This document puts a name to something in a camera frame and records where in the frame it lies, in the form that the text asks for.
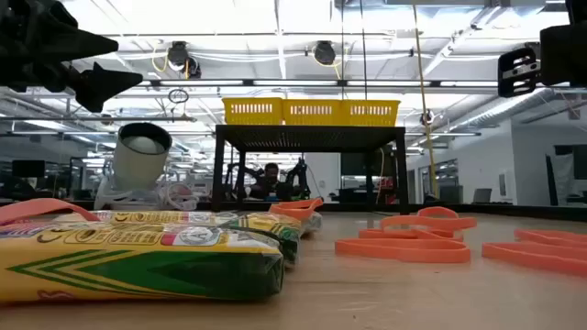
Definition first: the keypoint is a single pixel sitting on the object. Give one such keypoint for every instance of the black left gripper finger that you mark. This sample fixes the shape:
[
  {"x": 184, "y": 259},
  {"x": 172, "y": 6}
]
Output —
[
  {"x": 87, "y": 46},
  {"x": 105, "y": 84}
]

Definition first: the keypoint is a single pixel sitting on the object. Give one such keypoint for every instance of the yellow crayon pack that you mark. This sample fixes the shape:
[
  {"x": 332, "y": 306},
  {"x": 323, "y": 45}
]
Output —
[
  {"x": 266, "y": 224},
  {"x": 137, "y": 270}
]

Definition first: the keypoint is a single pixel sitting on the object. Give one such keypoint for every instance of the white yellow snack packet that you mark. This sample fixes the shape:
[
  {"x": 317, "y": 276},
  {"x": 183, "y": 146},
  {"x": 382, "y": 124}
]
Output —
[{"x": 314, "y": 222}]

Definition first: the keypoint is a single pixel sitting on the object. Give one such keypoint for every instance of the black background robot arm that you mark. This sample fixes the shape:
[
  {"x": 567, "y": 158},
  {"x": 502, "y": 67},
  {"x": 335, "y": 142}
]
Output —
[
  {"x": 231, "y": 181},
  {"x": 299, "y": 176}
]

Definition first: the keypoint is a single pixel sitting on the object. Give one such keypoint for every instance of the black computer monitor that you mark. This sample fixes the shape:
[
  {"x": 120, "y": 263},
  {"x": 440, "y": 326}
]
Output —
[{"x": 28, "y": 168}]

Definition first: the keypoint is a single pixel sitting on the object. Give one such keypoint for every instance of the grey fabric screen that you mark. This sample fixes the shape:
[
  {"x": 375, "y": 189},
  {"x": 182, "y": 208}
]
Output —
[{"x": 561, "y": 179}]

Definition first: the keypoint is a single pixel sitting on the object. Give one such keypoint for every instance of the yellow plastic basket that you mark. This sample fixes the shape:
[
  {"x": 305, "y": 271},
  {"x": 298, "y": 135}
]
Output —
[
  {"x": 370, "y": 113},
  {"x": 312, "y": 113},
  {"x": 252, "y": 112}
]

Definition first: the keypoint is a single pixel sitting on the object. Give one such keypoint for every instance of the grey laptop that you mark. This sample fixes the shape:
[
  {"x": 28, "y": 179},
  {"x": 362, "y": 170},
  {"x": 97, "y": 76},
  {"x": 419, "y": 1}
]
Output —
[{"x": 482, "y": 196}]

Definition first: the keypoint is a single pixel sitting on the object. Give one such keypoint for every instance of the person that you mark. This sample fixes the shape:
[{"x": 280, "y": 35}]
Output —
[{"x": 271, "y": 176}]

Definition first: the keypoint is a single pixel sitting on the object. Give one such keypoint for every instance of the black aluminium table frame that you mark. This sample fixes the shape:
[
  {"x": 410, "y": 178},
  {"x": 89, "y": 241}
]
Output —
[{"x": 504, "y": 208}]

